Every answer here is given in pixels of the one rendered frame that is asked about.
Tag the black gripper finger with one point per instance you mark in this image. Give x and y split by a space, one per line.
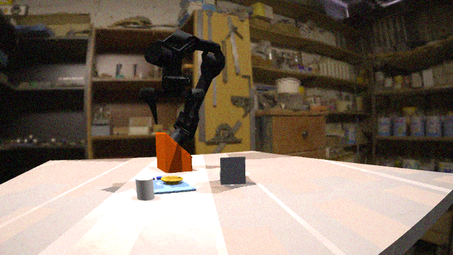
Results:
152 105
187 108

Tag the grey cylinder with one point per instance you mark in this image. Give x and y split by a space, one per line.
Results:
145 188

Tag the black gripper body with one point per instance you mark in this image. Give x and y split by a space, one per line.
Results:
148 92

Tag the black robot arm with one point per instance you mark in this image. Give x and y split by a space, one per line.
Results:
169 54

